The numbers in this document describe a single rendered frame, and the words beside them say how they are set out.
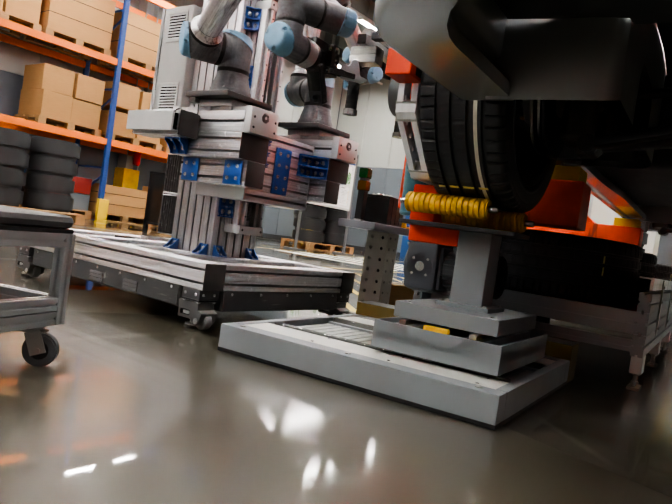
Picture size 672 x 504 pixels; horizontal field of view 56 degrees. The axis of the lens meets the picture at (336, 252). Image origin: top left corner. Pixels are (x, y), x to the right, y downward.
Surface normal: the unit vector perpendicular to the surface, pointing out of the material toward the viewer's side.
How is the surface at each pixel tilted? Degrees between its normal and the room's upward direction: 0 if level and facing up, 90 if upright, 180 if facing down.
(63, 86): 90
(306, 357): 90
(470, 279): 90
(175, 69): 90
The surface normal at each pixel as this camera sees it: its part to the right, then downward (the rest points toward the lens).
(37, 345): 0.15, 0.05
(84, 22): 0.77, 0.13
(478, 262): -0.51, -0.05
